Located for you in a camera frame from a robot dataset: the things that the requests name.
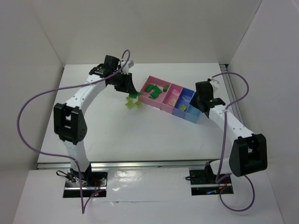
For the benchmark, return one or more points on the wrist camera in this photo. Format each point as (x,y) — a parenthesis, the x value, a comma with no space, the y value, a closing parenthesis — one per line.
(214,83)
(130,64)

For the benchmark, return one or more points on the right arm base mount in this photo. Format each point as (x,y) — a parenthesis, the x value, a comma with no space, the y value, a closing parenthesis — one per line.
(203,182)

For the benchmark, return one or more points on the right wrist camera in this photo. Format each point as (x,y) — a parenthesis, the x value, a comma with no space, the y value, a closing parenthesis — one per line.
(214,83)

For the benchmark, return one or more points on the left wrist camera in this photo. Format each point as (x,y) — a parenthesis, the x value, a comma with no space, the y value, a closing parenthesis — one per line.
(130,64)

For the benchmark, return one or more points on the purple blue container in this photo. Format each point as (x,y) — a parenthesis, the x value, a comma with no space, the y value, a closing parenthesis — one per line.
(183,102)

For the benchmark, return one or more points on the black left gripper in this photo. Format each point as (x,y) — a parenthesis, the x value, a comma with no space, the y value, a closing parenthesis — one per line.
(126,82)

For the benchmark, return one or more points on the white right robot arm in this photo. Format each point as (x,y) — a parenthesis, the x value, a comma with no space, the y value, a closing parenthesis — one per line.
(249,150)

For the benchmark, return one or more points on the green stepped lego assembly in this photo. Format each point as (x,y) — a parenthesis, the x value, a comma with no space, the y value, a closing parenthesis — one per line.
(154,94)

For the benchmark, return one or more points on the green sloped lego piece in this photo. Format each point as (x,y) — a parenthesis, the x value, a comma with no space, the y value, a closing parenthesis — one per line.
(149,88)

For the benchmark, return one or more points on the green 2x4 lego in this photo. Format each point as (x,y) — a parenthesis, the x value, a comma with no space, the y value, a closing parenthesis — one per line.
(157,89)

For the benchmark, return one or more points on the aluminium front rail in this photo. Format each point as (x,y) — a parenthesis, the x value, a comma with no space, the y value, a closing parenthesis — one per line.
(130,164)

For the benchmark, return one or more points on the light blue container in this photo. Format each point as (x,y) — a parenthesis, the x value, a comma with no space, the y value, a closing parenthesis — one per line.
(192,114)

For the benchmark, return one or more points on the large pink container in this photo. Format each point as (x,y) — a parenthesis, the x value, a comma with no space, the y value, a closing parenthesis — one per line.
(146,98)

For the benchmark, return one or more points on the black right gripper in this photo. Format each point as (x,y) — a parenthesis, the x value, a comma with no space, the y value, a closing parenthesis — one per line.
(199,101)

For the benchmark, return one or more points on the aluminium side rail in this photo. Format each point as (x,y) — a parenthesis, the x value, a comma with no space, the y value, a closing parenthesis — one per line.
(235,109)

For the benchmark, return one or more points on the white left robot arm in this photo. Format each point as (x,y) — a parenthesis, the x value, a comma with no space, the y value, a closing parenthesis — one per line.
(69,121)

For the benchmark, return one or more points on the beige lego brick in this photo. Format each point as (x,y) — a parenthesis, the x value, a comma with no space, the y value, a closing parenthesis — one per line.
(173,102)

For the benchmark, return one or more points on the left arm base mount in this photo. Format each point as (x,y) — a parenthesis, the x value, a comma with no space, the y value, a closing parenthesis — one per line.
(96,185)

